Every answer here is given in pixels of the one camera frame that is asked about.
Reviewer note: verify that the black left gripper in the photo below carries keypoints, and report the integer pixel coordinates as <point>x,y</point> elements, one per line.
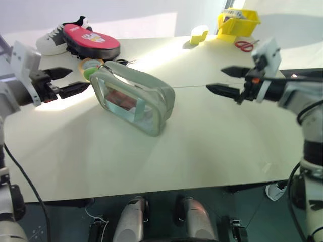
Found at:
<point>43,84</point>

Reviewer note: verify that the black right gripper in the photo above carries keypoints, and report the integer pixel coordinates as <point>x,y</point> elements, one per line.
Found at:
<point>252,87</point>

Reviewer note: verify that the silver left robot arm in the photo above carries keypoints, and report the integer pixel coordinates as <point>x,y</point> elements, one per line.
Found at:
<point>7,100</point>

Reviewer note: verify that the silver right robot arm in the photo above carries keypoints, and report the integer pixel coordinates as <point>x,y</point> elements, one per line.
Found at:
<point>311,131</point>

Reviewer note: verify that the yellow bin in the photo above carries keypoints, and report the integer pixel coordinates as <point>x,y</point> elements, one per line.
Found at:
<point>239,26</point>

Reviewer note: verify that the reddish-brown packet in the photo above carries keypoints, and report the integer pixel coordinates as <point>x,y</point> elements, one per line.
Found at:
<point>121,99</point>

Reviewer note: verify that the clear grey-trimmed zipper pouch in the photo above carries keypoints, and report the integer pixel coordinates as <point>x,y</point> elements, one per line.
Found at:
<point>141,85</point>

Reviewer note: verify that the beige tape roll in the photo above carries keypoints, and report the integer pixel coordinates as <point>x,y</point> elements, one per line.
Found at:
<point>83,63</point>

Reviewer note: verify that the white and black sneaker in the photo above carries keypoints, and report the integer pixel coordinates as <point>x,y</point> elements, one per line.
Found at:
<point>49,43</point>

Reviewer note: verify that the red and black boxing pad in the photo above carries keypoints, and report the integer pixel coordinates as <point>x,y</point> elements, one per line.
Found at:
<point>93,43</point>

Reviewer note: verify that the small yellow box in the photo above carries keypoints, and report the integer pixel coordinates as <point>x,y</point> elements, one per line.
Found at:
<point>198,35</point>

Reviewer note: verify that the white cards in bin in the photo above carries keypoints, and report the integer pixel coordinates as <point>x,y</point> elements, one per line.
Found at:
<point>233,13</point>

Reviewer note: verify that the white bystander shoe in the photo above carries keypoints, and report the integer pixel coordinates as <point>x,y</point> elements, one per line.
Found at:
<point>275,191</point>

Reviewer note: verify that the silver right robot leg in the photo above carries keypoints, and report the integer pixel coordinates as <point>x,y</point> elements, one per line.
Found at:
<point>196,219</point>

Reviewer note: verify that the silver robot leg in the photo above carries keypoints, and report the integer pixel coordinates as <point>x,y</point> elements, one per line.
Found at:
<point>131,219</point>
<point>196,219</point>

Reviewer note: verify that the silver left robot leg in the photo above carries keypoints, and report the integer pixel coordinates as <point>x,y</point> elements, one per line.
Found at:
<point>131,219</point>

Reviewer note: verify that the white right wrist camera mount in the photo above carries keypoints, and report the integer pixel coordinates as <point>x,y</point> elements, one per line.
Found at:
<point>271,54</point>

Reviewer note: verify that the black floor bracket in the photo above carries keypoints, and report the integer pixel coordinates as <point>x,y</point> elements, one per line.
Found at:
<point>96,230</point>
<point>236,230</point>

